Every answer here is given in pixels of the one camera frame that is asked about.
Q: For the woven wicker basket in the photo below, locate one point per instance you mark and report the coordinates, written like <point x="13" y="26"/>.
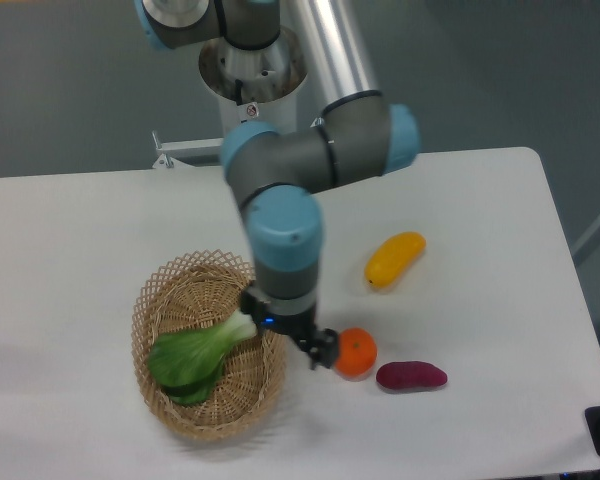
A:
<point x="194" y="291"/>

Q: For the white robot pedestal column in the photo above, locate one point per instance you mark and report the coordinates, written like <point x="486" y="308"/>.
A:
<point x="249" y="84"/>

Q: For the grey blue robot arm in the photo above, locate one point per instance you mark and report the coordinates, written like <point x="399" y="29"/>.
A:
<point x="303" y="114"/>

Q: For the white metal base frame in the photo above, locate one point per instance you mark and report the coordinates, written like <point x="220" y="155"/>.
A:
<point x="254" y="140"/>

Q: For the yellow mango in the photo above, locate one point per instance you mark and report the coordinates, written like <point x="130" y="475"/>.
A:
<point x="392" y="258"/>

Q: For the orange tangerine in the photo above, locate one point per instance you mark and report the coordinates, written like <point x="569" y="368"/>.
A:
<point x="357" y="353"/>

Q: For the purple sweet potato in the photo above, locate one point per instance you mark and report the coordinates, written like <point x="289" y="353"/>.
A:
<point x="410" y="375"/>

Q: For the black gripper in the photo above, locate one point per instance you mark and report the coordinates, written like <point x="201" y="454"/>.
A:
<point x="295" y="319"/>

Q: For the green bok choy vegetable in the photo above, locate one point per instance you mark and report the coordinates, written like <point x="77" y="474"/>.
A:
<point x="188" y="364"/>

